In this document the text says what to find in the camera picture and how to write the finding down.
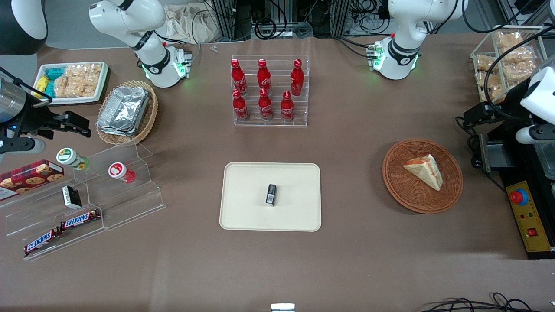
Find stacked aluminium foil containers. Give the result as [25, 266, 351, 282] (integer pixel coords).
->
[96, 86, 151, 137]

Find yellow emergency stop panel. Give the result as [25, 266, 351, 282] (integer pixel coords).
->
[506, 180, 555, 253]

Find red strawberry yogurt cup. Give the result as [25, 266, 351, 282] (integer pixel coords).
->
[108, 162, 136, 184]

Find wire basket of snacks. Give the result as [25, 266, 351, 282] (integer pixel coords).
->
[470, 25, 548, 105]

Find beige rectangular tray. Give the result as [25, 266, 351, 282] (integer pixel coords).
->
[219, 162, 322, 232]

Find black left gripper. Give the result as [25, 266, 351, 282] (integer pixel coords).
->
[463, 80, 541, 131]

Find red cola bottle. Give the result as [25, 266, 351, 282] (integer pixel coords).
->
[290, 58, 305, 97]
[258, 88, 274, 121]
[280, 91, 295, 123]
[232, 89, 250, 122]
[231, 59, 248, 96]
[257, 58, 272, 97]

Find clear acrylic bottle rack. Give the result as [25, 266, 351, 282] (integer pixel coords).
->
[231, 55, 310, 127]

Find teal snack packet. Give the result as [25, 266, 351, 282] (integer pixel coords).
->
[45, 67, 66, 99]

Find white rectangular snack tray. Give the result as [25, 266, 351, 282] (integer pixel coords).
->
[32, 62, 109, 106]

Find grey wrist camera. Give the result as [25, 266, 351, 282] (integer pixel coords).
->
[515, 124, 555, 145]
[0, 137, 46, 156]

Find clear bag rice crackers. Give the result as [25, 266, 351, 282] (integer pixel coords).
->
[54, 64, 103, 99]

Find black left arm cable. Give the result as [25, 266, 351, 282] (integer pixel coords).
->
[483, 36, 555, 114]

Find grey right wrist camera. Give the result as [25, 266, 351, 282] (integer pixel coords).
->
[0, 137, 46, 156]

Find round brown wicker basket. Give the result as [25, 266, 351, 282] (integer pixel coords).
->
[382, 138, 464, 215]

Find black and white small box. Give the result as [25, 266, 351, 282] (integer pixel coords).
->
[62, 185, 82, 210]

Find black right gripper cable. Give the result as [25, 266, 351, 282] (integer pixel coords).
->
[0, 67, 53, 104]

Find oval light wicker basket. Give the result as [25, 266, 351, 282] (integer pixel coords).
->
[95, 80, 159, 146]

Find aluminium frame rack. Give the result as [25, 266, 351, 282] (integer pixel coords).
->
[207, 0, 353, 40]

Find clear bag fried snacks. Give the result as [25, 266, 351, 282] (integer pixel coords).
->
[499, 46, 537, 66]
[496, 31, 524, 49]
[474, 71, 507, 104]
[474, 55, 496, 72]
[502, 61, 538, 84]

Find green sunflower yogurt cup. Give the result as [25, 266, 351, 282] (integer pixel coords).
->
[56, 147, 90, 171]

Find red plaid cookie box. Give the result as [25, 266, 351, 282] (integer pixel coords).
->
[0, 159, 65, 201]

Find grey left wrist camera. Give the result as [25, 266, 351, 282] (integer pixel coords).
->
[515, 124, 555, 145]

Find brown snickers bar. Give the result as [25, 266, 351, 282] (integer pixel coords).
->
[59, 209, 101, 231]
[23, 228, 62, 257]

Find clear acrylic stepped shelf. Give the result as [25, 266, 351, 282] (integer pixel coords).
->
[0, 140, 167, 262]

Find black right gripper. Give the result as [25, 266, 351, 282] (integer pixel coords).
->
[0, 97, 92, 150]

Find black floor cables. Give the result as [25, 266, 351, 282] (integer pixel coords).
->
[420, 292, 545, 312]

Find beige cloth bag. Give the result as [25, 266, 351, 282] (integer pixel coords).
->
[164, 3, 216, 44]

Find wrapped triangle sandwich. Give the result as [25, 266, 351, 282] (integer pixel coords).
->
[403, 154, 444, 192]

